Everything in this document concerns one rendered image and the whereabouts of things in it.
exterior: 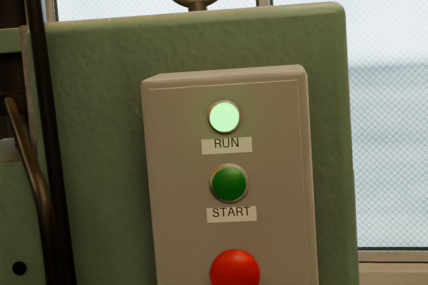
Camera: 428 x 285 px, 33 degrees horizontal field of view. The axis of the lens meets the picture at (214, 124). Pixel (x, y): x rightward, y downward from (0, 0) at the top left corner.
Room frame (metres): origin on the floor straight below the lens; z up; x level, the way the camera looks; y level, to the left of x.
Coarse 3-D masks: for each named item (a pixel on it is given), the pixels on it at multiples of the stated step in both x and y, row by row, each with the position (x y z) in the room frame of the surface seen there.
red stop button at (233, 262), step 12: (228, 252) 0.42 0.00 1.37; (240, 252) 0.42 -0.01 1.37; (216, 264) 0.42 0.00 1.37; (228, 264) 0.42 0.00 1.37; (240, 264) 0.42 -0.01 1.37; (252, 264) 0.42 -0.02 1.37; (216, 276) 0.42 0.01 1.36; (228, 276) 0.42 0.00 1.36; (240, 276) 0.42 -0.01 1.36; (252, 276) 0.42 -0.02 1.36
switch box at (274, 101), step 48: (144, 96) 0.43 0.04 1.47; (192, 96) 0.43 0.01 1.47; (240, 96) 0.43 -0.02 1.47; (288, 96) 0.42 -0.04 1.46; (192, 144) 0.43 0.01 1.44; (288, 144) 0.42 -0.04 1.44; (192, 192) 0.43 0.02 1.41; (288, 192) 0.42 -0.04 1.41; (192, 240) 0.43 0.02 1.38; (240, 240) 0.43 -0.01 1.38; (288, 240) 0.42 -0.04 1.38
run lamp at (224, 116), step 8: (216, 104) 0.42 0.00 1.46; (224, 104) 0.42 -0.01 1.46; (232, 104) 0.42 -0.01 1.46; (208, 112) 0.43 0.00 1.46; (216, 112) 0.42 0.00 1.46; (224, 112) 0.42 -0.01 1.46; (232, 112) 0.42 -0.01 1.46; (240, 112) 0.42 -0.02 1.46; (208, 120) 0.43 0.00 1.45; (216, 120) 0.42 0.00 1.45; (224, 120) 0.42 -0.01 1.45; (232, 120) 0.42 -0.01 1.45; (240, 120) 0.42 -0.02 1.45; (216, 128) 0.42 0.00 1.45; (224, 128) 0.42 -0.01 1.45; (232, 128) 0.42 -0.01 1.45
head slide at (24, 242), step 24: (24, 120) 0.61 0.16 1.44; (0, 144) 0.64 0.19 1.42; (0, 168) 0.55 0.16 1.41; (0, 192) 0.55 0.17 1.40; (24, 192) 0.54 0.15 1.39; (0, 216) 0.55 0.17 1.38; (24, 216) 0.54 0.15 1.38; (0, 240) 0.55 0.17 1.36; (24, 240) 0.54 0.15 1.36; (0, 264) 0.55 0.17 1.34; (24, 264) 0.54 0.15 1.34
